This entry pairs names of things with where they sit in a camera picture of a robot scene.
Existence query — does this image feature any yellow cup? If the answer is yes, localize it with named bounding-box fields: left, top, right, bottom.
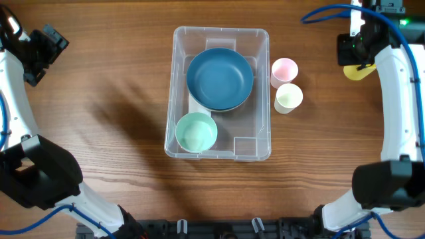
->
left=343, top=64, right=376, bottom=81

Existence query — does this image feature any white label in container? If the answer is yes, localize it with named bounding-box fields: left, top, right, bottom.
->
left=188, top=94, right=211, bottom=116

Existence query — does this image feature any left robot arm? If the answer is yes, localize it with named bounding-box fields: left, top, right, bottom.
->
left=1, top=5, right=147, bottom=238

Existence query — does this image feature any pink cup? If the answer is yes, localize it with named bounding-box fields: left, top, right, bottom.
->
left=270, top=58, right=299, bottom=89

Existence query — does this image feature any mint green small bowl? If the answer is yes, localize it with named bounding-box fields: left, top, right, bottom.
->
left=175, top=112, right=218, bottom=153

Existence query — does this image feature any cream large bowl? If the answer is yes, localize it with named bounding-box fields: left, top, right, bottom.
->
left=206, top=103, right=244, bottom=112

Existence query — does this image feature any left blue cable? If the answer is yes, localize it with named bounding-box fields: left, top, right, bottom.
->
left=0, top=94, right=116, bottom=239

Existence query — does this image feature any clear plastic storage container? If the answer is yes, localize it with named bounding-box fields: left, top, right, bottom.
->
left=164, top=26, right=272, bottom=161

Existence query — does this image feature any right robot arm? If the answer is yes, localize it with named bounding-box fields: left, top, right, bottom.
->
left=315, top=1, right=424, bottom=235

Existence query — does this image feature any dark blue bowl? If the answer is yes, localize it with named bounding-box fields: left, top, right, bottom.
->
left=186, top=48, right=254, bottom=109

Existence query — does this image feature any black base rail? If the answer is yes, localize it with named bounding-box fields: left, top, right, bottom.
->
left=75, top=217, right=371, bottom=239

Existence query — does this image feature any cream cup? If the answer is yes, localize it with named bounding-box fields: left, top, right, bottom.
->
left=274, top=84, right=303, bottom=114

